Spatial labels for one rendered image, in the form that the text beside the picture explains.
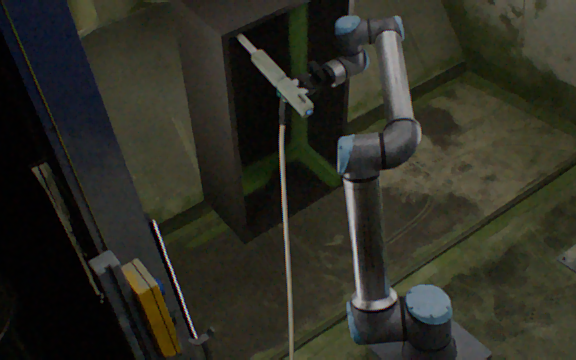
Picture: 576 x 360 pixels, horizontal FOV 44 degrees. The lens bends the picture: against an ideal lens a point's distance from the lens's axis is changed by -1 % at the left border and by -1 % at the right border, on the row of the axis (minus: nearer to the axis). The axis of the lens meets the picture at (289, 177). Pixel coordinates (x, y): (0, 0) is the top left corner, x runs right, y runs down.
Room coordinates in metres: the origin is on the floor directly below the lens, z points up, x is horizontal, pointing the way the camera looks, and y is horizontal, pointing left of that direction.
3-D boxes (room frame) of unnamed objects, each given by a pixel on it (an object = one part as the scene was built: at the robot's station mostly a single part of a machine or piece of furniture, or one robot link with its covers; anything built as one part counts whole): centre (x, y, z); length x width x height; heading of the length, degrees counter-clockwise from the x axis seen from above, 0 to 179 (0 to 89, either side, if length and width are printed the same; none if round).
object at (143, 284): (1.24, 0.40, 1.42); 0.12 x 0.06 x 0.26; 28
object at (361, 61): (2.28, -0.30, 1.40); 0.12 x 0.09 x 0.10; 121
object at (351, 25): (2.28, -0.31, 1.51); 0.12 x 0.09 x 0.12; 82
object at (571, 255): (2.34, -1.37, 0.01); 0.20 x 0.20 x 0.01; 28
